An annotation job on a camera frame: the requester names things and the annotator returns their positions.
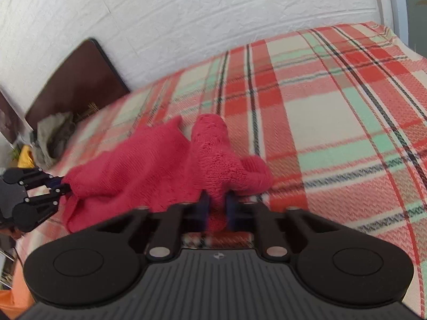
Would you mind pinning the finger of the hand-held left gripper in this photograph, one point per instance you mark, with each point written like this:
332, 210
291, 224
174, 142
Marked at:
46, 198
38, 177

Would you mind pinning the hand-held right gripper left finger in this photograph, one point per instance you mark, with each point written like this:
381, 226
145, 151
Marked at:
203, 212

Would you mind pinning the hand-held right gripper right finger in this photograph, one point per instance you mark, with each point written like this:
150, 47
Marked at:
232, 215

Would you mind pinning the red knit cardigan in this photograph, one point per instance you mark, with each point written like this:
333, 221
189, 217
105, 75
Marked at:
150, 170

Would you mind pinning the yellow item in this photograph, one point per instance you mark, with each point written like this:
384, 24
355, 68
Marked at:
26, 158

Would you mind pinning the grey striped garment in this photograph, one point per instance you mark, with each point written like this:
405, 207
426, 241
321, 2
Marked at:
53, 136

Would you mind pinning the orange cloth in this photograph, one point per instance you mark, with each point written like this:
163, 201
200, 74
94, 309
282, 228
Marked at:
16, 293

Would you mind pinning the dark brown headboard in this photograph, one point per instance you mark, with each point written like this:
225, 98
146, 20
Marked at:
76, 83

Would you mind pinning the plaid blanket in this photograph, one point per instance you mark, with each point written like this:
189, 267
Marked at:
333, 123

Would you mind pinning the painted teal door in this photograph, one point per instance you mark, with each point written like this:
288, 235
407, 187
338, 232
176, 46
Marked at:
417, 6

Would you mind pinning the white door frame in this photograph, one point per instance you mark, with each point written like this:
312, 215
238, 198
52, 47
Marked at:
388, 3

